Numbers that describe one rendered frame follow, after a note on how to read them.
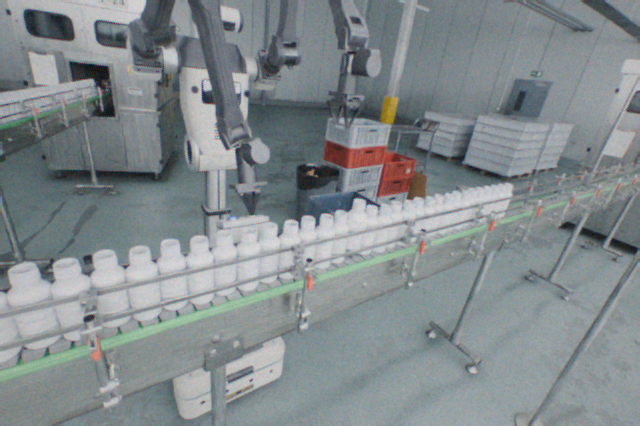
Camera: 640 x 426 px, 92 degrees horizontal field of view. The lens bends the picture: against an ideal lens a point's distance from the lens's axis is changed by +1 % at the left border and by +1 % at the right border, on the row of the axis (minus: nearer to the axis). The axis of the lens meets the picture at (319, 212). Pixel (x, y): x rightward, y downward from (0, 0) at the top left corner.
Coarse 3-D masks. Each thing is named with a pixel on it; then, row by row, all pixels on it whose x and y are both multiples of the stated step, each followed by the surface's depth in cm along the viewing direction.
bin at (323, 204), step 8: (344, 192) 174; (352, 192) 177; (312, 200) 159; (320, 200) 166; (328, 200) 169; (336, 200) 173; (344, 200) 176; (352, 200) 180; (368, 200) 169; (312, 208) 160; (320, 208) 154; (328, 208) 172; (336, 208) 175; (344, 208) 179; (312, 216) 161; (320, 216) 155
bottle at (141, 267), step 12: (132, 252) 64; (144, 252) 65; (132, 264) 63; (144, 264) 63; (156, 264) 67; (132, 276) 63; (144, 276) 63; (156, 276) 66; (132, 288) 64; (144, 288) 64; (156, 288) 67; (132, 300) 65; (144, 300) 65; (156, 300) 68; (144, 312) 66; (156, 312) 68
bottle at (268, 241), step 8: (264, 224) 81; (272, 224) 82; (264, 232) 80; (272, 232) 79; (264, 240) 80; (272, 240) 80; (264, 248) 80; (272, 248) 80; (272, 256) 81; (264, 264) 82; (272, 264) 82; (264, 272) 83; (264, 280) 84; (272, 280) 85
